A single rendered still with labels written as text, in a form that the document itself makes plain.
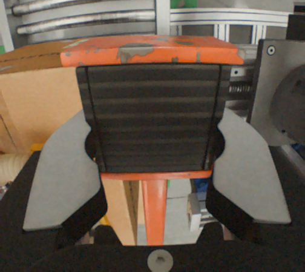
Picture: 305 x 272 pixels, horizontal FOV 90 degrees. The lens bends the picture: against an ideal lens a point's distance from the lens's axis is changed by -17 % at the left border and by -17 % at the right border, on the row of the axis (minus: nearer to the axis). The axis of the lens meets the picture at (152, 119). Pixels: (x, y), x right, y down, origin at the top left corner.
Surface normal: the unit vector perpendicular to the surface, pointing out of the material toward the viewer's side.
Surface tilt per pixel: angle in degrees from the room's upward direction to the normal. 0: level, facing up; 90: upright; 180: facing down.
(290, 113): 73
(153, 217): 1
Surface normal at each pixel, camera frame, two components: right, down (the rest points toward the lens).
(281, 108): -0.95, 0.21
